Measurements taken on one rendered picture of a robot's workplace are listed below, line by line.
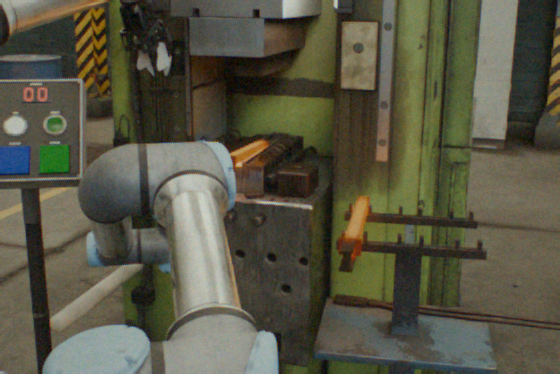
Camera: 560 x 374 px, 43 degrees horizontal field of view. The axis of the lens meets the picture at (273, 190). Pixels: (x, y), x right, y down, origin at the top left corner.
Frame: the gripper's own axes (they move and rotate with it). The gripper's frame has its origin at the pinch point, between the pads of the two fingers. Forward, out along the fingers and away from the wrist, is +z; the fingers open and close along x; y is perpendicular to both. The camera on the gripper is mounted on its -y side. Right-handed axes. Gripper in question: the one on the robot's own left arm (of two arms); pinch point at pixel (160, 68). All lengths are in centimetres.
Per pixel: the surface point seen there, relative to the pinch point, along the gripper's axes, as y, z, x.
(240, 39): -14.8, 0.4, 15.9
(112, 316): -37, 158, -80
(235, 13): -17.6, -5.3, 14.7
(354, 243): 35, 17, 53
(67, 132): 6.0, 16.6, -28.4
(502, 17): -480, 247, 84
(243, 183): 2.1, 33.5, 16.2
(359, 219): 18, 27, 50
